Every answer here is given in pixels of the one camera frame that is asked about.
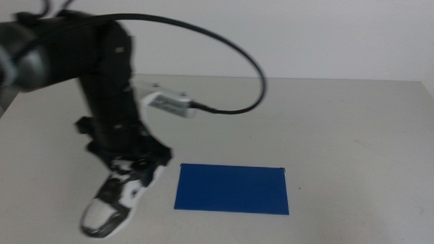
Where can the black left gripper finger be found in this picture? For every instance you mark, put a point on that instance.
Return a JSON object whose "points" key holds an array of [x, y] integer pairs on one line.
{"points": [[144, 174]]}

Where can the black and white sneaker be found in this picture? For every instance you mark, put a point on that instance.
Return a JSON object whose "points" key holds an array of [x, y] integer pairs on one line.
{"points": [[99, 212]]}

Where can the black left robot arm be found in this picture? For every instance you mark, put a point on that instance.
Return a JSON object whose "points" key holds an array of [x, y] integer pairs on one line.
{"points": [[60, 47]]}

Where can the blue rectangular mat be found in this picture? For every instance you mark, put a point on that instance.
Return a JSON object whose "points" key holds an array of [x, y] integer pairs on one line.
{"points": [[232, 189]]}

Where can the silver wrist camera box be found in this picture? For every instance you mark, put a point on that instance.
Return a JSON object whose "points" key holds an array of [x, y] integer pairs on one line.
{"points": [[170, 104]]}

